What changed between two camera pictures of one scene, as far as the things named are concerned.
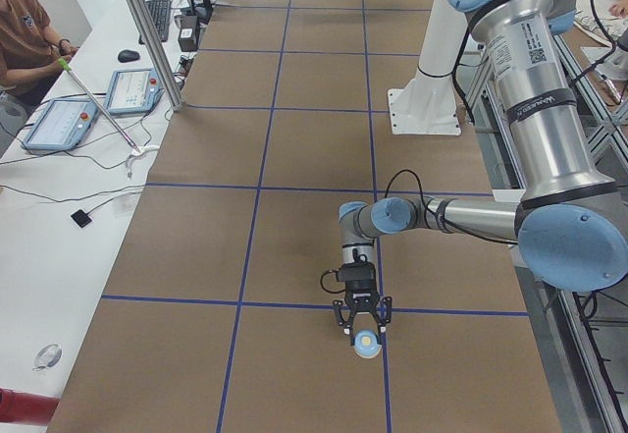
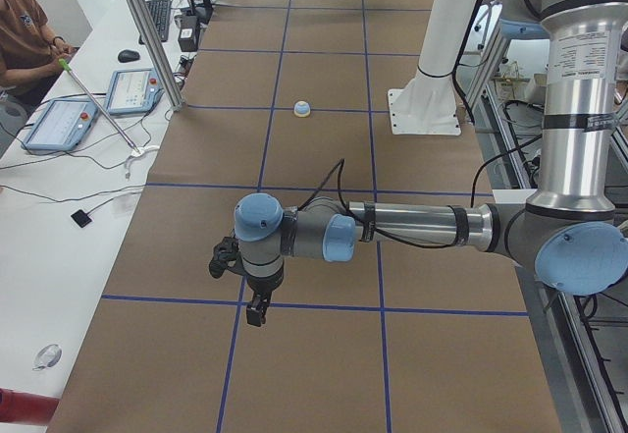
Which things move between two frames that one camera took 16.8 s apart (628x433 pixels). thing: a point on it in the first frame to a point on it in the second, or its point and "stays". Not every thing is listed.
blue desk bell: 366,344 to 301,109
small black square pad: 81,218 stays
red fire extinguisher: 25,407 stays
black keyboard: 160,11 stays
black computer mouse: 128,55 stays
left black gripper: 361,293 to 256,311
